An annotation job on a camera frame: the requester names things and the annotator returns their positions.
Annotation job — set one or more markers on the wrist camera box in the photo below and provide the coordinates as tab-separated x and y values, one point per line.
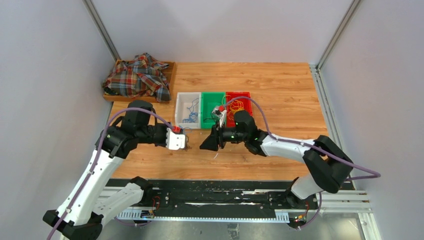
220	113
176	141

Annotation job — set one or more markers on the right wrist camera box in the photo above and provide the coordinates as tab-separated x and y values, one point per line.
220	113

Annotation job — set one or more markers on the green plastic bin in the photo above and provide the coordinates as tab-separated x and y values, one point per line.
209	100

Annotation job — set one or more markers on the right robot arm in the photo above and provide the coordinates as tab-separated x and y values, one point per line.
327	164

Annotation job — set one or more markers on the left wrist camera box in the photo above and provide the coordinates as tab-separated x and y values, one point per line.
176	141

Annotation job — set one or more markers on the aluminium rail frame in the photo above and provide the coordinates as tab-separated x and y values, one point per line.
346	215

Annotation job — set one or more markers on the wooden tray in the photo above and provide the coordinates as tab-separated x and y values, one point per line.
170	74

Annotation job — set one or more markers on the white plastic bin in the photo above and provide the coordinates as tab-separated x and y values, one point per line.
187	110

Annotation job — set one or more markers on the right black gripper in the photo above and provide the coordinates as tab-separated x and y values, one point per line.
211	143

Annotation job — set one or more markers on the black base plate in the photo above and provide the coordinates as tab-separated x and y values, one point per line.
222	199

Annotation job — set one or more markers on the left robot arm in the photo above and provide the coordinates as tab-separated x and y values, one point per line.
81	216

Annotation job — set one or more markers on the plaid cloth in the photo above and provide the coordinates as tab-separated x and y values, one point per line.
141	76

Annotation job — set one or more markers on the red plastic bin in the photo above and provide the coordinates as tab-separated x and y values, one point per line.
236	105

